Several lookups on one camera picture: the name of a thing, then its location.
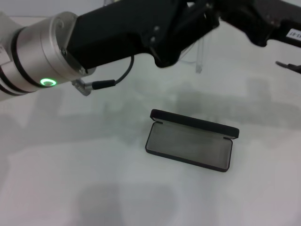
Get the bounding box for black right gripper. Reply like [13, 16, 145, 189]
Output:
[213, 0, 301, 49]

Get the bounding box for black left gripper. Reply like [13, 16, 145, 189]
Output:
[66, 0, 189, 69]

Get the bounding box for clear white glasses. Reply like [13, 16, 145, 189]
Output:
[181, 30, 212, 74]

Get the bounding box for black glasses case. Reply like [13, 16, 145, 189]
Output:
[145, 109, 240, 173]

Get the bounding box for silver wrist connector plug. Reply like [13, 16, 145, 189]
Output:
[71, 79, 95, 97]

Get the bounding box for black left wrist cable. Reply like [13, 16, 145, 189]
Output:
[93, 55, 135, 90]

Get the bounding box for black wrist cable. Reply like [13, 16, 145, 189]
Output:
[93, 55, 135, 90]
[275, 60, 301, 73]

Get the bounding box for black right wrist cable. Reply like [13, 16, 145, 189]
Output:
[275, 60, 301, 73]

